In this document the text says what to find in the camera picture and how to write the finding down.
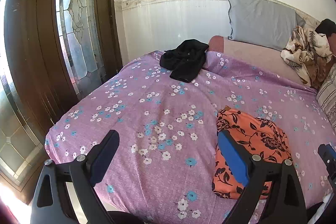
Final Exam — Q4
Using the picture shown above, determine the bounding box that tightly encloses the orange black floral garment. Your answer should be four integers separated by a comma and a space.
212, 106, 292, 200

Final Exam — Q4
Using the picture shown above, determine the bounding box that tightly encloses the striped pillow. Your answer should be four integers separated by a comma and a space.
317, 65, 336, 131

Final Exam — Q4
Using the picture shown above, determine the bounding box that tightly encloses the beige floral blanket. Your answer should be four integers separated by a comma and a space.
281, 26, 335, 90

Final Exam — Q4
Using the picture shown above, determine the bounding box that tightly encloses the pink mattress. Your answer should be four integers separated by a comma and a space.
209, 36, 303, 85

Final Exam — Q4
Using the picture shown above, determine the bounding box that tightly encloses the purple floral bedsheet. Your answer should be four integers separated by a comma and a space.
45, 51, 335, 223

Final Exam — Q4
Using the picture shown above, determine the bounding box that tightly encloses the black garment on far side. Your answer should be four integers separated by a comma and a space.
315, 18, 336, 37

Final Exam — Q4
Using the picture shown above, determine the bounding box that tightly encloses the grey pillow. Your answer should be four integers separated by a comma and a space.
228, 0, 306, 51

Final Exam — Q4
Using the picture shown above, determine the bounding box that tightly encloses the brown wooden door with glass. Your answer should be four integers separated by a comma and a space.
1, 0, 122, 204

